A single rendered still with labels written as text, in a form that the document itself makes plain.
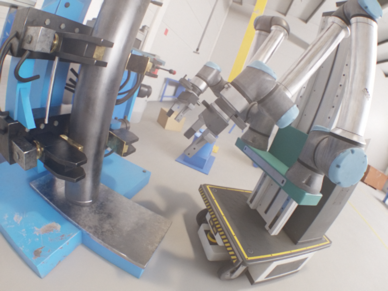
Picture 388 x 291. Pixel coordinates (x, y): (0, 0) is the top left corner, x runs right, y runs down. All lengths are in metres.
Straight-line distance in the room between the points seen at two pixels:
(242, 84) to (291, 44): 11.87
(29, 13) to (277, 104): 0.94
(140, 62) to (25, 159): 0.72
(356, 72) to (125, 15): 0.90
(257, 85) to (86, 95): 0.68
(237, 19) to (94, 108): 11.95
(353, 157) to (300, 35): 12.23
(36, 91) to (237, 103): 1.12
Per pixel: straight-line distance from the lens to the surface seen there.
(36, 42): 0.76
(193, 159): 2.39
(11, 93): 0.98
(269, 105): 0.59
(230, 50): 11.84
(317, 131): 0.86
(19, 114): 0.93
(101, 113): 0.90
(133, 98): 1.98
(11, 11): 1.61
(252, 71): 0.58
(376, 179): 12.78
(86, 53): 0.74
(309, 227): 1.25
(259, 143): 1.18
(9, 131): 0.95
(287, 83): 0.74
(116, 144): 1.14
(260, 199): 1.36
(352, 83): 0.74
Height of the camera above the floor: 0.94
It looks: 17 degrees down
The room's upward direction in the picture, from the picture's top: 21 degrees clockwise
